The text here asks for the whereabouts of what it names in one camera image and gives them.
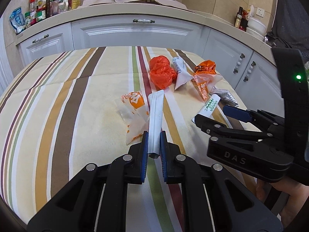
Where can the translucent bag orange print right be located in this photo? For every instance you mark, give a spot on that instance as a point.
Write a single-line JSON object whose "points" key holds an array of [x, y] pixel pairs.
{"points": [[205, 82]]}

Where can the drawer handle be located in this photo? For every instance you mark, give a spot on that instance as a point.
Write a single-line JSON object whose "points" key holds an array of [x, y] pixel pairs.
{"points": [[40, 39], [144, 21]]}

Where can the white stacked bowls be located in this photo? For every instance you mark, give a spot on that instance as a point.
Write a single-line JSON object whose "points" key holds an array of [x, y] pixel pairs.
{"points": [[256, 28]]}

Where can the translucent bag orange print left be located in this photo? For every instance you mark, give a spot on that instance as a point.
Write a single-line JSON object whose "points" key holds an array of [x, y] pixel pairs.
{"points": [[135, 114]]}

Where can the translucent bag orange print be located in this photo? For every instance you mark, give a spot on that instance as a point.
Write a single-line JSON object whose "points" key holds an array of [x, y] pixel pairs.
{"points": [[205, 82], [135, 114]]}

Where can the drawer handle centre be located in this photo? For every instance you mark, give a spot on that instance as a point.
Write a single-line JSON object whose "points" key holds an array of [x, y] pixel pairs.
{"points": [[144, 21]]}

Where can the orange crumpled wrapper far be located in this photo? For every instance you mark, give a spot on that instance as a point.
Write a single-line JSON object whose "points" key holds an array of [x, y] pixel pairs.
{"points": [[205, 67]]}

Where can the striped tablecloth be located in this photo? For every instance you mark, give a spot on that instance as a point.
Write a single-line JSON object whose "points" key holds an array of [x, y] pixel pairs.
{"points": [[60, 113]]}

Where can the person's hand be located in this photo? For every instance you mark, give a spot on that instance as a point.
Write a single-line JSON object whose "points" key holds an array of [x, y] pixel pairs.
{"points": [[292, 198]]}

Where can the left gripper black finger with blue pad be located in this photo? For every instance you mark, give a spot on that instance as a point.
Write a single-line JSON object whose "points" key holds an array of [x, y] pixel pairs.
{"points": [[213, 199], [95, 199]]}

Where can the cabinet door handle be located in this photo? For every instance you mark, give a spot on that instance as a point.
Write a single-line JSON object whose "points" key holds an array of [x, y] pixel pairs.
{"points": [[238, 63], [249, 71]]}

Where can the white sachet green text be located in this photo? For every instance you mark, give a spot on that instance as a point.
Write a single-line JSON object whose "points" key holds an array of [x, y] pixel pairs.
{"points": [[209, 107]]}

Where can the person's dark grey shirt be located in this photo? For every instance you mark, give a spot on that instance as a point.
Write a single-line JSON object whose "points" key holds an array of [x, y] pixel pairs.
{"points": [[290, 26]]}

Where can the dark soy sauce bottle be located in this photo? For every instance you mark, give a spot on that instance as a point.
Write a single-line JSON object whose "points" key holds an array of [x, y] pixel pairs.
{"points": [[239, 16]]}

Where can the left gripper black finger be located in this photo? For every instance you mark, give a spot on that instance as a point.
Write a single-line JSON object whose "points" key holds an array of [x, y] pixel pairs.
{"points": [[268, 129]]}

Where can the white wall socket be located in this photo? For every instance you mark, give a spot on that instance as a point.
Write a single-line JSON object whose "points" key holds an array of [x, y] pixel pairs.
{"points": [[260, 12]]}

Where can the red-orange crumpled plastic bag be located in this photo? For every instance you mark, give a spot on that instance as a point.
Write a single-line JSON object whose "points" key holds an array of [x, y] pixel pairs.
{"points": [[161, 73]]}

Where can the white paper sleeve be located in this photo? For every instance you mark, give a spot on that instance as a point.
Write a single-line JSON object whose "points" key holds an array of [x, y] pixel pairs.
{"points": [[155, 123]]}

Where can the beige stove cover cloth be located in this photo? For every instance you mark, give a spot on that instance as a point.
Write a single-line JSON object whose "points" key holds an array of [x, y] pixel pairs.
{"points": [[169, 3]]}

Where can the white crumpled paper bag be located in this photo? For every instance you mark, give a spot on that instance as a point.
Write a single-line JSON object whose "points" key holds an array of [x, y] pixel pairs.
{"points": [[182, 75]]}

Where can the silver foil wrapper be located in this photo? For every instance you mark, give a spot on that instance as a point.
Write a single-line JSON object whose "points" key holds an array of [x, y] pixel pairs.
{"points": [[226, 96]]}

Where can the cabinet door handle left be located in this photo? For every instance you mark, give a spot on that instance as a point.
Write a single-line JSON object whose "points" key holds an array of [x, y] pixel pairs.
{"points": [[238, 63]]}

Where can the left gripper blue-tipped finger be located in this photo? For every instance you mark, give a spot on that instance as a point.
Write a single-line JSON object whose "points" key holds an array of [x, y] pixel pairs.
{"points": [[241, 114]]}

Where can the blue white salt bag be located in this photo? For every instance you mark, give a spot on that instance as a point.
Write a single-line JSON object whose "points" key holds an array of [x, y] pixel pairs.
{"points": [[17, 20]]}

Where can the cabinet door handle right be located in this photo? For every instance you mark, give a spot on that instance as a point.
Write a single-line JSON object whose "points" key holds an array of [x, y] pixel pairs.
{"points": [[249, 71]]}

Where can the drawer handle left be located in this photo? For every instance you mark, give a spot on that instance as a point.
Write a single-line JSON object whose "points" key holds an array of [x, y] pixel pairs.
{"points": [[40, 39]]}

